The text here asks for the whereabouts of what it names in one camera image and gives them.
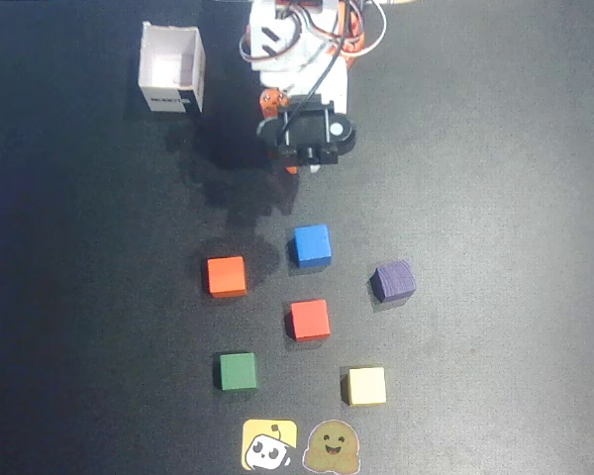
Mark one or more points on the purple wooden cube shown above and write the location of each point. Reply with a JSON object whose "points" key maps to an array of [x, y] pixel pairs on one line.
{"points": [[395, 281]]}

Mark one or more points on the black table mat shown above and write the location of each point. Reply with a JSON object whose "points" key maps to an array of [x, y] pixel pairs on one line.
{"points": [[475, 198]]}

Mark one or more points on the green wooden cube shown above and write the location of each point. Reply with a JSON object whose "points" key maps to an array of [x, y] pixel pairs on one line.
{"points": [[237, 371]]}

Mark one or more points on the white and orange robot arm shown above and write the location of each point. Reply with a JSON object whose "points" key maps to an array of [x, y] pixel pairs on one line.
{"points": [[277, 29]]}

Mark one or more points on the yellow robot face sticker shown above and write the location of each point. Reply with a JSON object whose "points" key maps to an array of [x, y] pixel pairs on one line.
{"points": [[269, 445]]}

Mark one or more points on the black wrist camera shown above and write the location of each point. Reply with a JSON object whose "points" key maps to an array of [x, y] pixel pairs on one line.
{"points": [[312, 131]]}

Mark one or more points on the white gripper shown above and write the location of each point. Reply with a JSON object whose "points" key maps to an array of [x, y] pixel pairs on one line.
{"points": [[269, 105]]}

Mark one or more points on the orange wooden cube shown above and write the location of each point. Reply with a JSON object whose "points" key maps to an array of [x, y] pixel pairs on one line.
{"points": [[226, 276]]}

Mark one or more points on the yellow wooden cube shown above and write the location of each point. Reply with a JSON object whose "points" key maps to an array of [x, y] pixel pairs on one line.
{"points": [[366, 386]]}

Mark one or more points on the white open cardboard box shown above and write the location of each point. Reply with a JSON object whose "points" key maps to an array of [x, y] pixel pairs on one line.
{"points": [[170, 59]]}

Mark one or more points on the blue wooden cube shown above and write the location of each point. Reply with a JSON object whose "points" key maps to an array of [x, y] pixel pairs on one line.
{"points": [[312, 245]]}

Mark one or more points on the smiling hugging face sticker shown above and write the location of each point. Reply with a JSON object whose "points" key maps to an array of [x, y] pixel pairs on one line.
{"points": [[332, 445]]}

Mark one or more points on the red wooden cube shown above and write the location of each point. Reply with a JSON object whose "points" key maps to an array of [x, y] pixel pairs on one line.
{"points": [[309, 319]]}

